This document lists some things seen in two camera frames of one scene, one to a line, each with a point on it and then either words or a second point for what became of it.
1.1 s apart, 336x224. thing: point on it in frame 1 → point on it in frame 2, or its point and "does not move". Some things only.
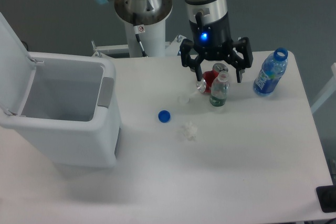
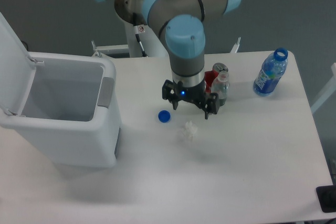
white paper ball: x=189 y=130 does not move
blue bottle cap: x=164 y=116 does not move
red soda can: x=210 y=76 does not move
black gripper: x=212 y=41 → x=174 y=92
